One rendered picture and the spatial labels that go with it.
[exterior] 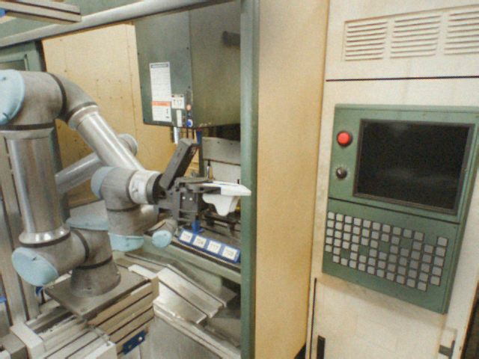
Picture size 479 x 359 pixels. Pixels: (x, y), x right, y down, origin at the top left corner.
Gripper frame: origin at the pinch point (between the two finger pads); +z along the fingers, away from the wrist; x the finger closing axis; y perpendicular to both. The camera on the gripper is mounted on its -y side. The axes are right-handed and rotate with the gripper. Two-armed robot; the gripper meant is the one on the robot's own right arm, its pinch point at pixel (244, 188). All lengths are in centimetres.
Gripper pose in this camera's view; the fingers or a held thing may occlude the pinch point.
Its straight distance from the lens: 62.2
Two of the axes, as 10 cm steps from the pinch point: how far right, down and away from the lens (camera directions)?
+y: -0.5, 9.9, 1.5
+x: -3.6, 1.3, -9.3
